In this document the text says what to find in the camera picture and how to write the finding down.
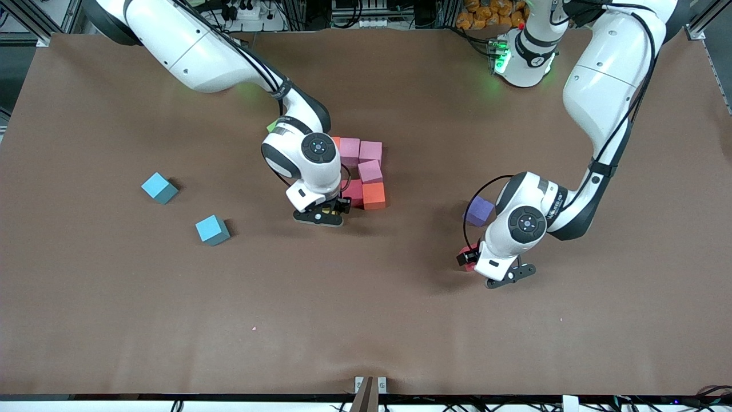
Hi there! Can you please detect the red foam block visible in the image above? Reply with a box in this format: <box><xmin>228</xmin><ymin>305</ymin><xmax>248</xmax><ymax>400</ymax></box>
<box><xmin>456</xmin><ymin>246</ymin><xmax>481</xmax><ymax>273</ymax></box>
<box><xmin>342</xmin><ymin>179</ymin><xmax>365</xmax><ymax>208</ymax></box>

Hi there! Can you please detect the pink foam block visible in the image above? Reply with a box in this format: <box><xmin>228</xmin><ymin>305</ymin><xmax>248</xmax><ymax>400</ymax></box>
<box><xmin>357</xmin><ymin>160</ymin><xmax>384</xmax><ymax>185</ymax></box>
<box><xmin>359</xmin><ymin>141</ymin><xmax>383</xmax><ymax>167</ymax></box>
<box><xmin>339</xmin><ymin>138</ymin><xmax>361</xmax><ymax>168</ymax></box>

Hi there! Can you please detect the purple foam block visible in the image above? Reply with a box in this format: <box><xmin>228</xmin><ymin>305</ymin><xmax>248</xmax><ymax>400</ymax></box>
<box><xmin>463</xmin><ymin>196</ymin><xmax>496</xmax><ymax>227</ymax></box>

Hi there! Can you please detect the blue foam block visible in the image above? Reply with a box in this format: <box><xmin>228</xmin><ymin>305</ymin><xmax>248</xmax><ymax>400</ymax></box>
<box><xmin>141</xmin><ymin>172</ymin><xmax>179</xmax><ymax>205</ymax></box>
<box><xmin>195</xmin><ymin>215</ymin><xmax>230</xmax><ymax>247</ymax></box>

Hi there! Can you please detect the brown table cover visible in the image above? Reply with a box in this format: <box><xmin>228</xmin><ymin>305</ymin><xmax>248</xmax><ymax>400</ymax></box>
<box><xmin>0</xmin><ymin>27</ymin><xmax>732</xmax><ymax>397</ymax></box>

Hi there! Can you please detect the white electrical box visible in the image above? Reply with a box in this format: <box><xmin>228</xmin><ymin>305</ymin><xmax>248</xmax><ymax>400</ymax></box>
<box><xmin>332</xmin><ymin>0</ymin><xmax>401</xmax><ymax>29</ymax></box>

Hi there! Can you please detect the white power strip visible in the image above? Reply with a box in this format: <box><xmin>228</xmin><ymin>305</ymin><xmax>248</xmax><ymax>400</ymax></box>
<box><xmin>222</xmin><ymin>3</ymin><xmax>264</xmax><ymax>21</ymax></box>

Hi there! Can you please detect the bag of orange items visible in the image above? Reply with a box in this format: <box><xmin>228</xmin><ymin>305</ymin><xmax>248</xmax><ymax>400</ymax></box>
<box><xmin>456</xmin><ymin>0</ymin><xmax>530</xmax><ymax>30</ymax></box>

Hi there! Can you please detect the black left camera cable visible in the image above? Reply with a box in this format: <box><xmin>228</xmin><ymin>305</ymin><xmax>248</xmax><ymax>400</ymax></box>
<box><xmin>462</xmin><ymin>175</ymin><xmax>515</xmax><ymax>252</ymax></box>

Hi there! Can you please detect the metal table edge bracket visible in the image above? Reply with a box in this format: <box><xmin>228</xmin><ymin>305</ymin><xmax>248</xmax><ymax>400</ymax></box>
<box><xmin>350</xmin><ymin>375</ymin><xmax>388</xmax><ymax>412</ymax></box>

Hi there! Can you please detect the aluminium frame rail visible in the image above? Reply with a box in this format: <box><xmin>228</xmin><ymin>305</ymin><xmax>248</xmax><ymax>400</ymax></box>
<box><xmin>0</xmin><ymin>0</ymin><xmax>86</xmax><ymax>47</ymax></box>
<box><xmin>686</xmin><ymin>0</ymin><xmax>732</xmax><ymax>41</ymax></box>

